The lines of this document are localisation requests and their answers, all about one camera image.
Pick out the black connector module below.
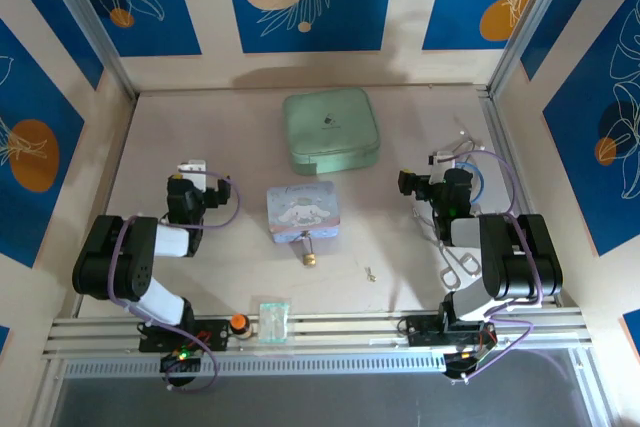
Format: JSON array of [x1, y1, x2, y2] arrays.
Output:
[[159, 350, 201, 376], [442, 349, 481, 381]]

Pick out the left black connector module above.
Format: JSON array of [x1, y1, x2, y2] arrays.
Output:
[[159, 350, 201, 376]]

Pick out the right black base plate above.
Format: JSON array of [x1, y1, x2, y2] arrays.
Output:
[[405, 314, 499, 348]]

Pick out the mint green zipper case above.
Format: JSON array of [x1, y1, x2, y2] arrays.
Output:
[[282, 86, 382, 177]]

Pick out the aluminium frame post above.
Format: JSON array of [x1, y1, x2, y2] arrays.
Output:
[[487, 0, 576, 98], [37, 0, 139, 98]]

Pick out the right black connector module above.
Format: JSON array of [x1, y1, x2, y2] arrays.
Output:
[[442, 349, 481, 381]]

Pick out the cartoon dog tin box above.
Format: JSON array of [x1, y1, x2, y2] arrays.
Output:
[[265, 180, 344, 244]]

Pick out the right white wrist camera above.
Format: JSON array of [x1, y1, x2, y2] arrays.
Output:
[[428, 150, 459, 171]]

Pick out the grey slotted cable duct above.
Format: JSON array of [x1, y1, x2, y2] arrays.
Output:
[[62, 351, 451, 378]]

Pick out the aluminium table edge rail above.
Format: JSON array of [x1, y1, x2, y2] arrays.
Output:
[[42, 309, 594, 361]]

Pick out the silver surgical scissors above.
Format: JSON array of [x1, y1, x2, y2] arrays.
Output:
[[410, 204, 484, 290]]

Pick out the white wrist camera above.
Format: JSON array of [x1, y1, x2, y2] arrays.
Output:
[[177, 159, 209, 188], [428, 150, 459, 171]]

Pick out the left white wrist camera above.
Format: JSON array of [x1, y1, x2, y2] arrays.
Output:
[[177, 159, 209, 188]]

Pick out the clear plastic bag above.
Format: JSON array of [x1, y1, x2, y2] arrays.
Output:
[[257, 299, 292, 346]]

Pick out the small brass padlock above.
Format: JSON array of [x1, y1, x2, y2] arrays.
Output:
[[298, 231, 319, 268]]

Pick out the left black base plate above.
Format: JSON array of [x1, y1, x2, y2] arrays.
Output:
[[138, 319, 231, 353]]

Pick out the right aluminium frame post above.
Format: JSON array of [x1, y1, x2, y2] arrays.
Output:
[[487, 0, 576, 98]]

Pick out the small bottle orange cap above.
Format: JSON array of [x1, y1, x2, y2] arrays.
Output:
[[229, 313, 253, 341]]

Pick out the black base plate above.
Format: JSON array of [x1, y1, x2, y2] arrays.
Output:
[[405, 314, 499, 348], [138, 319, 231, 353]]

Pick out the blue tube stethoscope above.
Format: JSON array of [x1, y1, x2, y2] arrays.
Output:
[[453, 116, 489, 206]]

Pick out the left aluminium frame post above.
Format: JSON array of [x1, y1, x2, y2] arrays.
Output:
[[37, 0, 139, 98]]

